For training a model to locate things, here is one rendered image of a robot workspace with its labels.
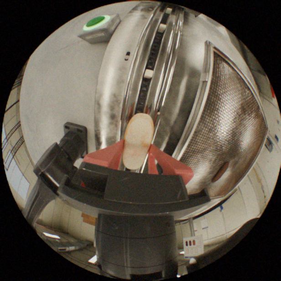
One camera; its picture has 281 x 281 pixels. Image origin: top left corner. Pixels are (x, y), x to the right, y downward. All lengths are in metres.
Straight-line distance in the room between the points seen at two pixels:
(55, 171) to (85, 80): 0.21
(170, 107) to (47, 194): 0.35
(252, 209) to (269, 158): 1.54
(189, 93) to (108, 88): 0.18
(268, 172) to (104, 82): 3.85
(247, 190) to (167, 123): 3.48
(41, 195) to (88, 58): 0.33
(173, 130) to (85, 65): 0.29
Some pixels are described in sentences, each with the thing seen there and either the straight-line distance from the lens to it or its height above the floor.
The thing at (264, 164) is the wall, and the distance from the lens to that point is 3.72.
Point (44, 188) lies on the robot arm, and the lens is 0.23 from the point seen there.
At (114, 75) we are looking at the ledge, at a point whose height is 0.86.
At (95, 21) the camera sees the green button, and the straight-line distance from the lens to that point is 0.23.
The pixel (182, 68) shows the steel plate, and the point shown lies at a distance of 0.24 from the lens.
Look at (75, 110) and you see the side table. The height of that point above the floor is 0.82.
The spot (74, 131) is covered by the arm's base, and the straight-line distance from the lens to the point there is 0.28.
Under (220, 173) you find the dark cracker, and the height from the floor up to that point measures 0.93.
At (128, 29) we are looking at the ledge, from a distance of 0.23.
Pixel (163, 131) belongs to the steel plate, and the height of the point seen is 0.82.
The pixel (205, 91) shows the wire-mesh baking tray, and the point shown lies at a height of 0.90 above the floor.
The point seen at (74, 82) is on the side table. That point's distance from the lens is 0.27.
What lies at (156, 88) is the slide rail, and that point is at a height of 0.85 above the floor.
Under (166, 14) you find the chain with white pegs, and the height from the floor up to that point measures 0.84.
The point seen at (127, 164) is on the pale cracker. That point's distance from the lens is 0.15.
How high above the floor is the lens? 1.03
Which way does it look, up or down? 57 degrees down
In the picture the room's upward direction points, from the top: 176 degrees clockwise
